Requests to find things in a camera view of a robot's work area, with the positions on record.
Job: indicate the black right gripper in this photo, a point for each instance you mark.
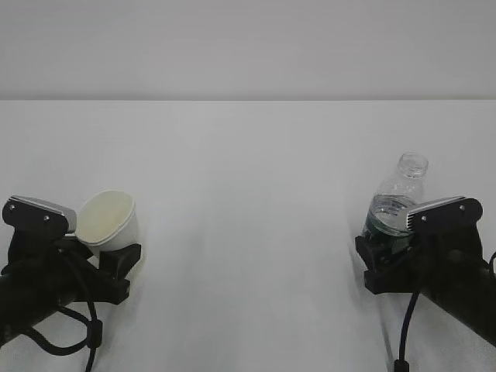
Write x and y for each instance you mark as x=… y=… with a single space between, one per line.
x=385 y=273

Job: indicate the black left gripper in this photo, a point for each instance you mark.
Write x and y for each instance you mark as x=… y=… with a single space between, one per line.
x=107 y=283

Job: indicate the clear water bottle green label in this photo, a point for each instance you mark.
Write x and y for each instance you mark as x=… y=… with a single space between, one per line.
x=403 y=188

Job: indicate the white paper cup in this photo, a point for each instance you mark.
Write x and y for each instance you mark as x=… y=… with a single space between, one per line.
x=108 y=222

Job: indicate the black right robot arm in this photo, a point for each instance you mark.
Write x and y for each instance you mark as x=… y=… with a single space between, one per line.
x=448 y=269

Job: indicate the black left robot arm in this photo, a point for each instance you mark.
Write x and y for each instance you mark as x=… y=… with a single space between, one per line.
x=41 y=276

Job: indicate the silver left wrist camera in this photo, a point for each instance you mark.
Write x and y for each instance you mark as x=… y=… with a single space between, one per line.
x=39 y=218

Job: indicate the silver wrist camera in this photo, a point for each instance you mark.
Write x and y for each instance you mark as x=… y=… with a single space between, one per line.
x=39 y=218
x=442 y=215

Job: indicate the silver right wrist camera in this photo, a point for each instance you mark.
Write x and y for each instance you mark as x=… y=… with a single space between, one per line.
x=442 y=215

